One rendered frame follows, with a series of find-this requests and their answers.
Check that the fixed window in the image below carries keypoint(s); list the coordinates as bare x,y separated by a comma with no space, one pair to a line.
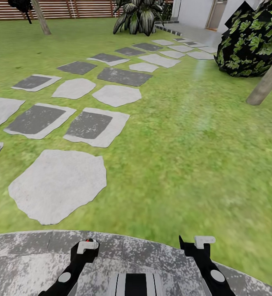
216,15

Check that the tree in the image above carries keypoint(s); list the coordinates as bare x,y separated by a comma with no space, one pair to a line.
262,90
40,16
22,5

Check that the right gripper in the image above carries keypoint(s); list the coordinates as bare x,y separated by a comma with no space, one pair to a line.
191,250

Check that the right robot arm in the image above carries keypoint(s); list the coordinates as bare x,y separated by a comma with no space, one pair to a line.
213,281

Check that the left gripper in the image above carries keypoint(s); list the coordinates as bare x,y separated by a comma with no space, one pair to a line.
86,257

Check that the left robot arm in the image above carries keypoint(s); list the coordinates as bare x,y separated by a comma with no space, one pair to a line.
83,252

